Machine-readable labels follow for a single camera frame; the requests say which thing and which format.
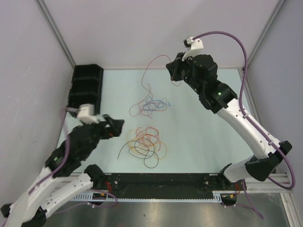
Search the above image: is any yellow cable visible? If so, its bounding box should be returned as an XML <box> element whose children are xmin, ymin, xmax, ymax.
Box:
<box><xmin>125</xmin><ymin>129</ymin><xmax>168</xmax><ymax>162</ymax></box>

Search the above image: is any red white-striped cable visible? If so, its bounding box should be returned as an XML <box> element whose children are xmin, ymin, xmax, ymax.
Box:
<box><xmin>141</xmin><ymin>54</ymin><xmax>175</xmax><ymax>100</ymax></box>

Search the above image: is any black compartment storage bin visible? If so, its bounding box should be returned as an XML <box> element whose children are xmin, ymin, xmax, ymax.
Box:
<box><xmin>67</xmin><ymin>64</ymin><xmax>104</xmax><ymax>115</ymax></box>

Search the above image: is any dark brown cable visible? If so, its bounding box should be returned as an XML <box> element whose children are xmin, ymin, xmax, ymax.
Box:
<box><xmin>116</xmin><ymin>139</ymin><xmax>160</xmax><ymax>169</ymax></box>

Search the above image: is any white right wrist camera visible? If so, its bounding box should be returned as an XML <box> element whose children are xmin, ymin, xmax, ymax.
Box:
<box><xmin>182</xmin><ymin>37</ymin><xmax>204</xmax><ymax>61</ymax></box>

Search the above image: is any grey slotted cable duct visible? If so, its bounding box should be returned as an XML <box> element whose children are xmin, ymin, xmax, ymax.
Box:
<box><xmin>71</xmin><ymin>191</ymin><xmax>222</xmax><ymax>203</ymax></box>

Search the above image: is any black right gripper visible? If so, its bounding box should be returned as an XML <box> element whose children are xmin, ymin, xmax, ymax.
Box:
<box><xmin>165</xmin><ymin>52</ymin><xmax>203</xmax><ymax>95</ymax></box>

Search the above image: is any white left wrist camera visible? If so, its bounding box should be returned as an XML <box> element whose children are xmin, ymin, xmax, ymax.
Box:
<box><xmin>66</xmin><ymin>104</ymin><xmax>99</xmax><ymax>124</ymax></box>

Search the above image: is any aluminium corner post right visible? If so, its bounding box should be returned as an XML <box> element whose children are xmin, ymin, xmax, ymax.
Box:
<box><xmin>242</xmin><ymin>0</ymin><xmax>287</xmax><ymax>71</ymax></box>

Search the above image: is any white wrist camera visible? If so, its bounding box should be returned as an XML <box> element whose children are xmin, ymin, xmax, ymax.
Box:
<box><xmin>66</xmin><ymin>104</ymin><xmax>99</xmax><ymax>124</ymax></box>
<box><xmin>182</xmin><ymin>37</ymin><xmax>204</xmax><ymax>61</ymax></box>

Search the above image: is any aluminium corner post left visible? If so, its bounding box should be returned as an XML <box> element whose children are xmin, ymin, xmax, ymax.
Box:
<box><xmin>35</xmin><ymin>0</ymin><xmax>76</xmax><ymax>69</ymax></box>

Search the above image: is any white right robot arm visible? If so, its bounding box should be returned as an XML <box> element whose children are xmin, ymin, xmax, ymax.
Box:
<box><xmin>166</xmin><ymin>52</ymin><xmax>292</xmax><ymax>190</ymax></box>

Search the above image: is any aluminium corner post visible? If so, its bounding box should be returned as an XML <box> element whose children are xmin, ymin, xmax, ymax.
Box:
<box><xmin>242</xmin><ymin>0</ymin><xmax>287</xmax><ymax>71</ymax></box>
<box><xmin>35</xmin><ymin>0</ymin><xmax>76</xmax><ymax>69</ymax></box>

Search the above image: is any aluminium frame rail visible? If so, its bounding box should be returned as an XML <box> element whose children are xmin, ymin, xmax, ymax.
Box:
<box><xmin>35</xmin><ymin>172</ymin><xmax>292</xmax><ymax>193</ymax></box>

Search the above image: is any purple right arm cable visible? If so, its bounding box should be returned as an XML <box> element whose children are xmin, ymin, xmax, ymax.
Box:
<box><xmin>193</xmin><ymin>30</ymin><xmax>296</xmax><ymax>220</ymax></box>

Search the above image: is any blue cable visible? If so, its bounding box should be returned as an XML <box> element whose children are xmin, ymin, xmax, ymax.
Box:
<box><xmin>141</xmin><ymin>96</ymin><xmax>171</xmax><ymax>112</ymax></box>

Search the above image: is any pink cable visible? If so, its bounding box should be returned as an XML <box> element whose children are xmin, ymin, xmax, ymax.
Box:
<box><xmin>129</xmin><ymin>94</ymin><xmax>170</xmax><ymax>119</ymax></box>

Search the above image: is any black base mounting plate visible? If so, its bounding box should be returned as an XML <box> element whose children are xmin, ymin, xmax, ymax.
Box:
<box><xmin>79</xmin><ymin>171</ymin><xmax>247</xmax><ymax>206</ymax></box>

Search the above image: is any orange-red cable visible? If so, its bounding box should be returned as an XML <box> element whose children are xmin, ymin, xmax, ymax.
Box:
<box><xmin>135</xmin><ymin>126</ymin><xmax>162</xmax><ymax>152</ymax></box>

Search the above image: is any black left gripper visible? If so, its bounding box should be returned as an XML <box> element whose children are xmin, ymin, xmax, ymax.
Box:
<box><xmin>81</xmin><ymin>113</ymin><xmax>124</xmax><ymax>159</ymax></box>

